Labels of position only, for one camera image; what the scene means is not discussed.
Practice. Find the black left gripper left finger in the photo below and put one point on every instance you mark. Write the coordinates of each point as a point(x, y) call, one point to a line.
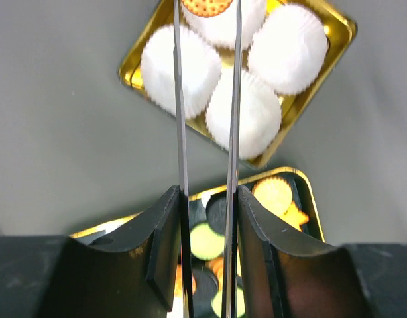
point(124, 265)

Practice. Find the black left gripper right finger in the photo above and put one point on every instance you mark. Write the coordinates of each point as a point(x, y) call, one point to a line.
point(287, 273)

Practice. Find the metal serving tongs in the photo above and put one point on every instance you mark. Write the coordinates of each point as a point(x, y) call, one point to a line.
point(206, 164)

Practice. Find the black sandwich cookie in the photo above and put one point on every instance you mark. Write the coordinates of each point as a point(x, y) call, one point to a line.
point(207, 287)

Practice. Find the dark square cookie tin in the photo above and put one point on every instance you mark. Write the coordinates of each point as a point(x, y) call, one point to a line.
point(149, 67)

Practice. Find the round dotted orange cookie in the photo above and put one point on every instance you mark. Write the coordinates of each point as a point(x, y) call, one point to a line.
point(206, 8)

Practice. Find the orange swirl cookie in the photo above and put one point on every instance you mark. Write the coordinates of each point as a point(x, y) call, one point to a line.
point(216, 266)

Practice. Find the green round cookie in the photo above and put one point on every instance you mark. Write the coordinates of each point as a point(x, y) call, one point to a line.
point(205, 243)
point(216, 303)

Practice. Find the black round cookie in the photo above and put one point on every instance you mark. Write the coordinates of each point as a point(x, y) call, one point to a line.
point(216, 213)

